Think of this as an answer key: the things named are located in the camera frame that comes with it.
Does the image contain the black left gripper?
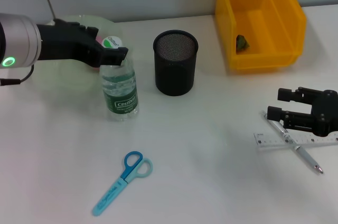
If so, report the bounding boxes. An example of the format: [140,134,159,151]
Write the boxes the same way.
[36,18,129,69]

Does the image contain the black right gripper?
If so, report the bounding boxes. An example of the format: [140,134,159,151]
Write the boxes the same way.
[266,86,338,137]

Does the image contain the pink peach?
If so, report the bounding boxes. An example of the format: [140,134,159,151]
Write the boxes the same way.
[89,34,105,73]

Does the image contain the clear green-label water bottle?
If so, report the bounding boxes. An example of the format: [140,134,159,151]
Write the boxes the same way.
[99,35,140,123]

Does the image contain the green plastic scrap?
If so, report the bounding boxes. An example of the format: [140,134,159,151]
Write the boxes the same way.
[236,34,250,52]

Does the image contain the clear plastic ruler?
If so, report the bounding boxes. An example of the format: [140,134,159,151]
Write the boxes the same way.
[252,130,338,152]

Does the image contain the translucent green fruit plate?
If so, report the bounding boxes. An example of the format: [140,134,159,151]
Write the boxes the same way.
[46,14,130,90]

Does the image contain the grey ballpoint pen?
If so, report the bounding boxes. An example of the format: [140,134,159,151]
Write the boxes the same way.
[261,110,324,174]

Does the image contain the black mesh pen cup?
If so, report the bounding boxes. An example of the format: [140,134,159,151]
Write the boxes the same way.
[152,30,199,97]

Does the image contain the blue capped scissors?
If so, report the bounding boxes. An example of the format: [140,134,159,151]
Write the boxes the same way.
[91,151,154,217]

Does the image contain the yellow plastic bin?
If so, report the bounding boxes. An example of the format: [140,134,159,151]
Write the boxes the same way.
[214,0,307,71]

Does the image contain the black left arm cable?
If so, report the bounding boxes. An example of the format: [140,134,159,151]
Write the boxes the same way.
[0,64,35,87]

